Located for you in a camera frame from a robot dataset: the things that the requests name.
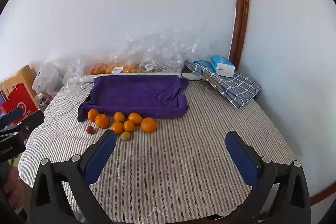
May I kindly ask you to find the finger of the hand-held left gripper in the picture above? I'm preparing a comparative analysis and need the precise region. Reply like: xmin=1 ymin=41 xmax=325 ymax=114
xmin=8 ymin=110 xmax=45 ymax=146
xmin=0 ymin=108 xmax=25 ymax=126

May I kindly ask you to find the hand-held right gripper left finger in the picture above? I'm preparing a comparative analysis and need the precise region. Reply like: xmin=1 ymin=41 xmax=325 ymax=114
xmin=30 ymin=130 xmax=117 ymax=224

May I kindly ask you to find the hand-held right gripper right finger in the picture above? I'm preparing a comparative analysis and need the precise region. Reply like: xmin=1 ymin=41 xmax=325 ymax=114
xmin=225 ymin=131 xmax=311 ymax=224

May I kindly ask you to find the purple towel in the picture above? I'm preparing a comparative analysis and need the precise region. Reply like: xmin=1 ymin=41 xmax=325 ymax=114
xmin=77 ymin=75 xmax=189 ymax=122

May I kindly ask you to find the clear bag of brown fruits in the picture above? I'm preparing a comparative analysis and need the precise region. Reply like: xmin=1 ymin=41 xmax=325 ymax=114
xmin=138 ymin=28 xmax=210 ymax=75

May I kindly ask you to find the person's left hand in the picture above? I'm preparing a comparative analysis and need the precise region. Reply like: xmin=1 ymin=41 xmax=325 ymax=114
xmin=3 ymin=174 xmax=25 ymax=214

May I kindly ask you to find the red paper bag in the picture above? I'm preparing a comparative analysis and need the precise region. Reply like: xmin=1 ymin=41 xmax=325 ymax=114
xmin=0 ymin=83 xmax=38 ymax=125

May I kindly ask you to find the plastic drink bottle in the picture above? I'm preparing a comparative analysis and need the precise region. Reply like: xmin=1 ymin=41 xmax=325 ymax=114
xmin=37 ymin=93 xmax=50 ymax=111

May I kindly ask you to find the brown paper bag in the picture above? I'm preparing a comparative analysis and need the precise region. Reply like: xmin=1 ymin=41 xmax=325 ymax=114
xmin=0 ymin=64 xmax=37 ymax=104

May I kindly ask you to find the white plastic bag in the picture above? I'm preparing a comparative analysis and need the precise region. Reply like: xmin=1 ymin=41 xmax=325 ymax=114
xmin=32 ymin=61 xmax=61 ymax=98

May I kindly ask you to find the empty clear plastic bag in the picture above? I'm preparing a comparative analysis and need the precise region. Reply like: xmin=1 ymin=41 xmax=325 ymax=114
xmin=63 ymin=55 xmax=91 ymax=90

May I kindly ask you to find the blue checked folded cloth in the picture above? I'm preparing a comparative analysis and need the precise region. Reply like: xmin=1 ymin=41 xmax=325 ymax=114
xmin=184 ymin=60 xmax=262 ymax=110

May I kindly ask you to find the clear bag of mandarins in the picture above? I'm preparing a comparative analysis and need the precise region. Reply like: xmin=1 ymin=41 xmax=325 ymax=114
xmin=88 ymin=38 xmax=139 ymax=75

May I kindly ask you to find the blue and white tissue box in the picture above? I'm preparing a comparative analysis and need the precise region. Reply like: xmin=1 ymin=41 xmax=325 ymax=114
xmin=210 ymin=55 xmax=235 ymax=78

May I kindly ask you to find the black rimmed round object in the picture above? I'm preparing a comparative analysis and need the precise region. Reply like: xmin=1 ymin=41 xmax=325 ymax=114
xmin=181 ymin=68 xmax=202 ymax=82

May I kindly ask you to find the brown wooden door frame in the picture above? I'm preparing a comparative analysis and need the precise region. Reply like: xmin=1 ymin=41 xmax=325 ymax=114
xmin=228 ymin=0 xmax=250 ymax=69

